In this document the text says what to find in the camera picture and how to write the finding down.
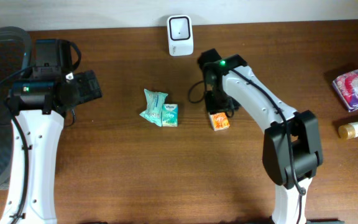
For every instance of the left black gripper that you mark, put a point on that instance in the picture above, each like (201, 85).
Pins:
(87, 84)

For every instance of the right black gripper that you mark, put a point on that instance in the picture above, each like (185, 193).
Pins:
(214, 107)

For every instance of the orange tissue pack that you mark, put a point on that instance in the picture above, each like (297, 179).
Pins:
(219, 121)

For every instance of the teal tissue pack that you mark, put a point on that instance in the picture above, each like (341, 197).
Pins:
(170, 115)

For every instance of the teal wipes pouch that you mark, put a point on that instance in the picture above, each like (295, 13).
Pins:
(155, 101)

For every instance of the red purple floral package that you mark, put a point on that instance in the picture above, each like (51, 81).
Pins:
(346, 86)

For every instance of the cream tube gold cap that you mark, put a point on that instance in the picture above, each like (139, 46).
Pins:
(348, 131)

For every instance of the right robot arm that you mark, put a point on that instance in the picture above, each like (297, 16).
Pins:
(292, 149)

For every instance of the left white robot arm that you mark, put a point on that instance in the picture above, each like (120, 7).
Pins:
(38, 103)

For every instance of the white barcode scanner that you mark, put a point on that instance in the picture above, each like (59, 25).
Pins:
(180, 35)

